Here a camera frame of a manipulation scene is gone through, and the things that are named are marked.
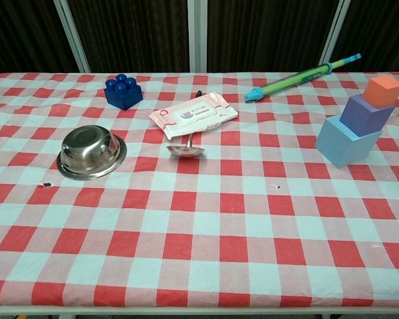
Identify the purple foam cube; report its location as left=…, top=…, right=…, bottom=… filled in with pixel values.
left=339, top=94, right=396, bottom=137

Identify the small orange foam cube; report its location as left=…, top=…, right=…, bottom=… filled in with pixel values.
left=362, top=76, right=399, bottom=109

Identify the pink white wet wipes pack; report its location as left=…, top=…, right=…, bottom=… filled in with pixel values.
left=148, top=91, right=239, bottom=140

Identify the red white checked tablecloth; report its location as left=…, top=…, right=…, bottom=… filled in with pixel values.
left=0, top=72, right=399, bottom=308

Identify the blue toy building brick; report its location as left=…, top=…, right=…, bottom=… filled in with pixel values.
left=104, top=73, right=144, bottom=111

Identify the stainless steel bowl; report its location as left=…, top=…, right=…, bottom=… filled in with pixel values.
left=56, top=124, right=128, bottom=181

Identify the green blue water squirter toy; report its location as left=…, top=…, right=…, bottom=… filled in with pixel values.
left=244, top=53, right=362, bottom=104

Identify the large light blue foam cube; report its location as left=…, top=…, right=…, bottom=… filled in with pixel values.
left=315, top=115, right=383, bottom=168

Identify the dark brown curtain panel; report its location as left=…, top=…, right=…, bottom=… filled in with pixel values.
left=0, top=0, right=80, bottom=74
left=332, top=0, right=399, bottom=72
left=206, top=0, right=340, bottom=73
left=67, top=0, right=191, bottom=74

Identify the steel ladle black handle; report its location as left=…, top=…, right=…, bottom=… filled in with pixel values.
left=166, top=90, right=206, bottom=159

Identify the white partition post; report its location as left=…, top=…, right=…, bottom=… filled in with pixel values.
left=53, top=0, right=90, bottom=74
left=319, top=0, right=352, bottom=67
left=187, top=0, right=209, bottom=73

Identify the white table frame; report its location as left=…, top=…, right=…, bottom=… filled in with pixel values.
left=0, top=304, right=399, bottom=319

